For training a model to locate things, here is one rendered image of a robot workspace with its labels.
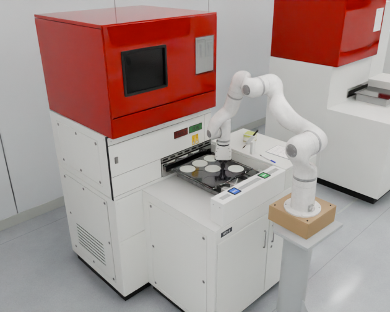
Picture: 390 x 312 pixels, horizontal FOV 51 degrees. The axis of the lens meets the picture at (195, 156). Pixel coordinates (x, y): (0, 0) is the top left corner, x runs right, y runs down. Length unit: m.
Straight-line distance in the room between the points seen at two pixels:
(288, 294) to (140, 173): 1.11
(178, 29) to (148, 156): 0.76
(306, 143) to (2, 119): 2.49
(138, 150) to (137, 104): 0.31
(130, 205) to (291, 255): 0.99
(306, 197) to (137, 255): 1.21
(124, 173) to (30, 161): 1.54
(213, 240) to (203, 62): 1.07
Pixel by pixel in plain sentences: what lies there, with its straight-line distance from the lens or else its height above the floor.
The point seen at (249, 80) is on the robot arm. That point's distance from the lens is 2.10.
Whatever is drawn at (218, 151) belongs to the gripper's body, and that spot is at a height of 1.03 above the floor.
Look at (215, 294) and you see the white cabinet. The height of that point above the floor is 0.39.
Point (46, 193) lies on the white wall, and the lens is 4.01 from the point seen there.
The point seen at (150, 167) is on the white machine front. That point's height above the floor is 0.94.
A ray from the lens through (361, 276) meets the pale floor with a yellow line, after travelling 3.34.
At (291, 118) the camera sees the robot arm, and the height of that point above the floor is 1.39.
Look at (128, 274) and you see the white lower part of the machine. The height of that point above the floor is 0.24.
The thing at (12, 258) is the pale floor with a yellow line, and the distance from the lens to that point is 3.61.
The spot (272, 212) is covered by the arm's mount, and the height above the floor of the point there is 0.87.
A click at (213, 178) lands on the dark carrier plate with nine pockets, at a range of 2.48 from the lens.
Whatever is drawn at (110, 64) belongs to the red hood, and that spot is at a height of 1.62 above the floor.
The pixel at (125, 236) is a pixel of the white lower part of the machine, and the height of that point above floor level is 0.54.
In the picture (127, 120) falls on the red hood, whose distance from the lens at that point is 2.26.
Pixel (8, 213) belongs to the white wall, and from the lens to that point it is 3.94.
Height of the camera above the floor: 2.07
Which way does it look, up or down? 25 degrees down
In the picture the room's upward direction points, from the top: 1 degrees counter-clockwise
